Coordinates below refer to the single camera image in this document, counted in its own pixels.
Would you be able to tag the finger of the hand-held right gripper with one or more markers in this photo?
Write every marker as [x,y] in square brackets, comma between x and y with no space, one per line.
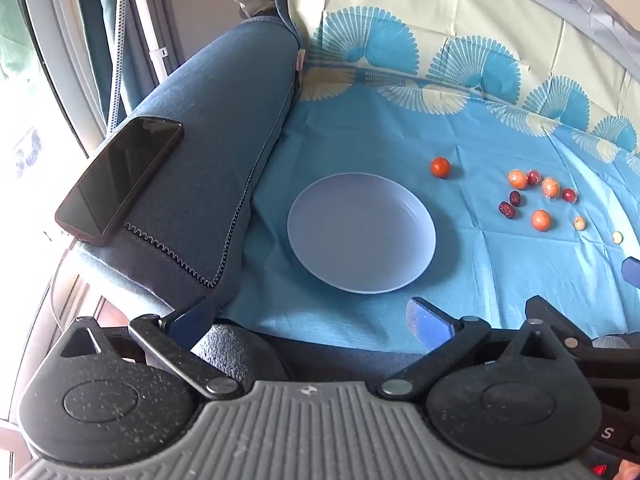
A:
[632,271]
[565,317]

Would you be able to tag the teal curtain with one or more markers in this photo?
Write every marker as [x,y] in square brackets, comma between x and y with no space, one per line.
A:
[100,20]

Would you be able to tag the red cherry tomato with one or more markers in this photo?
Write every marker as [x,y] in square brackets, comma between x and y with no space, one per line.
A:
[569,195]

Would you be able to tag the orange cherry tomato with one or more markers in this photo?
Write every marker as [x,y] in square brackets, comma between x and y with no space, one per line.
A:
[540,220]
[441,167]

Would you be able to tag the plastic-wrapped orange fruit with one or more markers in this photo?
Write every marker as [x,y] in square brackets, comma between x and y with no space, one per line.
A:
[550,187]
[516,179]

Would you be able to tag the blue fabric sofa armrest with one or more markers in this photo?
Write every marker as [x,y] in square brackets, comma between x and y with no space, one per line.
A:
[220,125]

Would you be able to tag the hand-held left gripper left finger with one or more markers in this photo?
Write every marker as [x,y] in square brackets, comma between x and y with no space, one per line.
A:
[192,319]

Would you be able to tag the white window frame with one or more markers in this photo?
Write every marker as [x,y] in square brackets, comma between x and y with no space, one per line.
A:
[55,35]

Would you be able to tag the blue fan-print cloth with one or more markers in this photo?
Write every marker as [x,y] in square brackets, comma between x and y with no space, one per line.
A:
[490,280]

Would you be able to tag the pale blue round plate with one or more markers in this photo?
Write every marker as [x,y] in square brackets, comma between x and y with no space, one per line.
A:
[360,232]

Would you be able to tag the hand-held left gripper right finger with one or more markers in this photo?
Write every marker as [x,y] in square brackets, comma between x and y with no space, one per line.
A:
[430,322]

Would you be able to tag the black smartphone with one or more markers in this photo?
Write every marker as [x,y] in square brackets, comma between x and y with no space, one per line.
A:
[120,175]

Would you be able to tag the dark red jujube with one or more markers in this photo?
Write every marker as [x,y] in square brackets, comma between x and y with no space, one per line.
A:
[515,198]
[506,209]

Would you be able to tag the plastic-wrapped red fruit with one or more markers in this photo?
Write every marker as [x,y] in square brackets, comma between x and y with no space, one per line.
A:
[534,177]

